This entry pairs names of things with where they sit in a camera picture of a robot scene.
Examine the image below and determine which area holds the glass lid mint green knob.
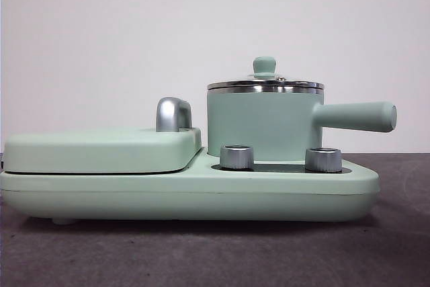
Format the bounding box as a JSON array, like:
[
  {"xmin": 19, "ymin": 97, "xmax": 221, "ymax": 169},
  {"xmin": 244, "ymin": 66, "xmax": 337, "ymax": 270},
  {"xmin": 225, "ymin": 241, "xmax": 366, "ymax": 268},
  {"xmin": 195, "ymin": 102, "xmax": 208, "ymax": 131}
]
[{"xmin": 206, "ymin": 56, "xmax": 325, "ymax": 90}]

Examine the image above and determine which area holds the silver control knob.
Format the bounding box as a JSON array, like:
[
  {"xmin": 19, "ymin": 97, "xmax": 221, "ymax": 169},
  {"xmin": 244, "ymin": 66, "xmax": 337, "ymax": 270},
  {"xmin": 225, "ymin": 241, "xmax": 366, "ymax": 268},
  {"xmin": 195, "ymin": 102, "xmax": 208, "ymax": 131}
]
[
  {"xmin": 219, "ymin": 145, "xmax": 255, "ymax": 169},
  {"xmin": 304, "ymin": 147, "xmax": 343, "ymax": 171}
]

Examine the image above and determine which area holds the mint green breakfast machine base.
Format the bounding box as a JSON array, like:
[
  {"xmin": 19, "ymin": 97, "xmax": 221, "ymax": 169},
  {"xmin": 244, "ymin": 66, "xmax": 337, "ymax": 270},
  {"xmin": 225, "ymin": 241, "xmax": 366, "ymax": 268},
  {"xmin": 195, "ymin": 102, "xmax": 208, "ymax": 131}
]
[{"xmin": 0, "ymin": 147, "xmax": 380, "ymax": 226}]

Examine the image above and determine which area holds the mint green pot long handle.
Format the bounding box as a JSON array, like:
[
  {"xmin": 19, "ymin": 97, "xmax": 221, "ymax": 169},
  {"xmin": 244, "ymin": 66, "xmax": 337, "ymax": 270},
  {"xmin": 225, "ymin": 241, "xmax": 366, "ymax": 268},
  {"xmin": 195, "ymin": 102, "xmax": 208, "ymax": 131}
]
[{"xmin": 206, "ymin": 85, "xmax": 398, "ymax": 164}]

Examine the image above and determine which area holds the mint green cover silver handle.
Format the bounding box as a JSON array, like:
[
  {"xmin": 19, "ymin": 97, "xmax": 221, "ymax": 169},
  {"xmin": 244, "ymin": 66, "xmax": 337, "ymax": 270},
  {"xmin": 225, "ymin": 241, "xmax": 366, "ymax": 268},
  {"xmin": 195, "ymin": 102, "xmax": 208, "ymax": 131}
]
[{"xmin": 3, "ymin": 97, "xmax": 202, "ymax": 174}]

